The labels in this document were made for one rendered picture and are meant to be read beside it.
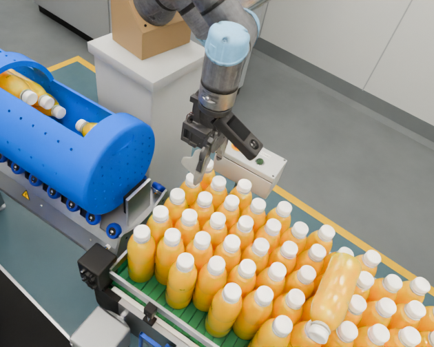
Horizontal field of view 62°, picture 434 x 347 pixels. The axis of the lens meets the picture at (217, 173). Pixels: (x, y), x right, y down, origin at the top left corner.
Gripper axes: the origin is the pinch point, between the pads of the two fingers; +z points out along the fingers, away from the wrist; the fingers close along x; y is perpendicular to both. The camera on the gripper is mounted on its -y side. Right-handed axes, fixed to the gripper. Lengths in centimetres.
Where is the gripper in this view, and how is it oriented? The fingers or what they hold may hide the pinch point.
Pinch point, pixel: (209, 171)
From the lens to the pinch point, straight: 88.4
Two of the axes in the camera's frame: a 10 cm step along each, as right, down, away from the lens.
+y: -8.4, -4.8, 2.4
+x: -5.1, 5.8, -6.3
